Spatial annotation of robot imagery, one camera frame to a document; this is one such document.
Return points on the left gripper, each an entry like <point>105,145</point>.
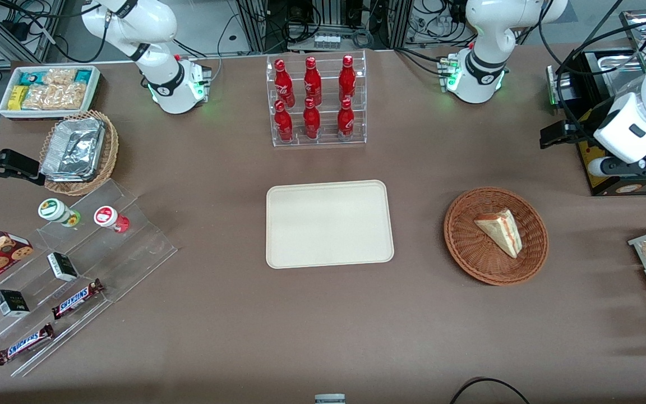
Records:
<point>591,120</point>

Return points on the triangular sandwich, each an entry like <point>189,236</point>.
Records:
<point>499,230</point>

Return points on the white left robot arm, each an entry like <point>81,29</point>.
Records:
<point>485,33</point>

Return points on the light tan wicker basket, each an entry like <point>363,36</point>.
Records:
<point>111,151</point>

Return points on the brown wicker basket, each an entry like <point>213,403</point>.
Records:
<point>469,247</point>

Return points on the beige plastic tray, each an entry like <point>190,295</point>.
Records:
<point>328,224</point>

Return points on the white rectangular snack bin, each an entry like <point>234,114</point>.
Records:
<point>48,115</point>

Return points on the green lid white cup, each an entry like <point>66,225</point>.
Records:
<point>51,209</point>

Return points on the silver foil container stack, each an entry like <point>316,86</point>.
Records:
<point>73,148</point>

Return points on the yellow snack packet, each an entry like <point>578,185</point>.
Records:
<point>18,98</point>

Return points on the clear bag of crackers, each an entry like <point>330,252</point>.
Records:
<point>40,98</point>
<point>70,96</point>
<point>60,76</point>

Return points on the teal snack packet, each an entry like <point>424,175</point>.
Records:
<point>31,77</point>
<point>83,76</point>

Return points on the red lid white cup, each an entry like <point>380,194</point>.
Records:
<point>105,216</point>

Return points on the small black carton box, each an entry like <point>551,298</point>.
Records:
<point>62,267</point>
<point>12,304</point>

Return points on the clear acrylic stepped stand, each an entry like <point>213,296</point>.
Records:
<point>132,235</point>

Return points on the Snickers chocolate bar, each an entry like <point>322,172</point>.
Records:
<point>76,299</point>
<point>24,344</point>

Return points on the red cola bottle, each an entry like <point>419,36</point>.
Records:
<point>284,122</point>
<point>284,84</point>
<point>312,119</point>
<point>347,78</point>
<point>346,119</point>
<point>312,81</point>

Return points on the clear acrylic bottle rack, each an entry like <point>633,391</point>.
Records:
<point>327,143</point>

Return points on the white power strip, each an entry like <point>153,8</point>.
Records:
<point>327,40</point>

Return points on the aluminium profile frame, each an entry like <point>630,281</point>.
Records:
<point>397,22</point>

